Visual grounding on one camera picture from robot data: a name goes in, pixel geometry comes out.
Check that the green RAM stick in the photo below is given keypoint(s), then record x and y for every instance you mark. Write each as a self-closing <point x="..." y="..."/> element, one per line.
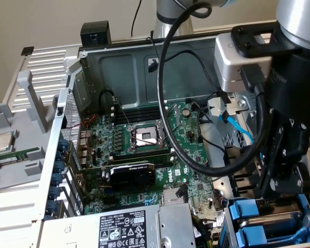
<point x="18" y="154"/>

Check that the hard drive in blue caddy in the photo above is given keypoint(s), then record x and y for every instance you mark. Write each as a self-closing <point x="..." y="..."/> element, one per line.
<point x="226" y="232"/>

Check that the black table corner cap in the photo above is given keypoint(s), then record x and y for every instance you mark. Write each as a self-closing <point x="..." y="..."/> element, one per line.
<point x="27" y="50"/>

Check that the open PC case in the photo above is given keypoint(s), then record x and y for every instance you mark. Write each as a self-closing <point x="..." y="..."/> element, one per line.
<point x="113" y="75"/>

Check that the silver drive cage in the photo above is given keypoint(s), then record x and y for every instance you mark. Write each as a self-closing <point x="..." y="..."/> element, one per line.
<point x="244" y="103"/>

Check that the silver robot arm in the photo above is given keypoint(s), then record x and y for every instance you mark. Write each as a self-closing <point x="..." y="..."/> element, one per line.
<point x="299" y="18"/>

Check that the silver chipset heatsink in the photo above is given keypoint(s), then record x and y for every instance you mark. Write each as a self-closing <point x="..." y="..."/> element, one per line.
<point x="170" y="196"/>

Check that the black RAM slot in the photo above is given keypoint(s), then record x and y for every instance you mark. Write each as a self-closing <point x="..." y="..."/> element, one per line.
<point x="162" y="161"/>
<point x="134" y="109"/>
<point x="134" y="116"/>
<point x="144" y="155"/>

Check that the metal locking lever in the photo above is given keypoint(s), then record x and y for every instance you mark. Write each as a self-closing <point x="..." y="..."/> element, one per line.
<point x="122" y="112"/>
<point x="145" y="140"/>

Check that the silver power supply unit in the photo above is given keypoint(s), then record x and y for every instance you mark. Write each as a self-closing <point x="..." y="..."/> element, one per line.
<point x="170" y="224"/>

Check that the black graphics card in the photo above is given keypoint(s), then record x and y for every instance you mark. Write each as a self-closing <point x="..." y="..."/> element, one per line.
<point x="134" y="179"/>

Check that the hard disk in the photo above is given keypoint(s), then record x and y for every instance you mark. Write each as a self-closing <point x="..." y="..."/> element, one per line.
<point x="244" y="208"/>

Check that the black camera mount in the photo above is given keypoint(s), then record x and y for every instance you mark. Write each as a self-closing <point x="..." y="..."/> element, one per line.
<point x="253" y="49"/>

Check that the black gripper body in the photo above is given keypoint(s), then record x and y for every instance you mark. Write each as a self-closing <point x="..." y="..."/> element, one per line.
<point x="292" y="90"/>

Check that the metal socket cover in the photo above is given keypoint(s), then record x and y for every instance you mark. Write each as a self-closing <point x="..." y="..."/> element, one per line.
<point x="177" y="109"/>

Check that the dark blue slot latch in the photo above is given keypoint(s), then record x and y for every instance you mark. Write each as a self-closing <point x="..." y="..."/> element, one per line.
<point x="54" y="193"/>
<point x="60" y="155"/>
<point x="51" y="206"/>
<point x="56" y="179"/>
<point x="59" y="166"/>
<point x="63" y="143"/>

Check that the blue disk carrier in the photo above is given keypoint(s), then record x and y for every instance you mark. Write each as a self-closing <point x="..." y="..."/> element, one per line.
<point x="253" y="236"/>

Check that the silver CPU chip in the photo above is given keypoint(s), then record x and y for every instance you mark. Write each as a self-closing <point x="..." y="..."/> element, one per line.
<point x="3" y="142"/>

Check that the CPU socket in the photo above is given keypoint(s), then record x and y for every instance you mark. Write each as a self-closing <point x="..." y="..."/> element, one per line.
<point x="144" y="134"/>

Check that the green motherboard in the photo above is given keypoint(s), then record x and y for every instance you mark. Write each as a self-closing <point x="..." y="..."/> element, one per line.
<point x="188" y="155"/>

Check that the round coin battery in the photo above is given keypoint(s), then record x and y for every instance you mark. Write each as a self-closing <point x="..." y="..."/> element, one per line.
<point x="186" y="112"/>

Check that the grey parts rack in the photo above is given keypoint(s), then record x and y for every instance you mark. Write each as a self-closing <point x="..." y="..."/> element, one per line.
<point x="18" y="171"/>

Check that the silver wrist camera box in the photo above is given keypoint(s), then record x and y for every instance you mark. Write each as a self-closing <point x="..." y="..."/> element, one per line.
<point x="227" y="69"/>

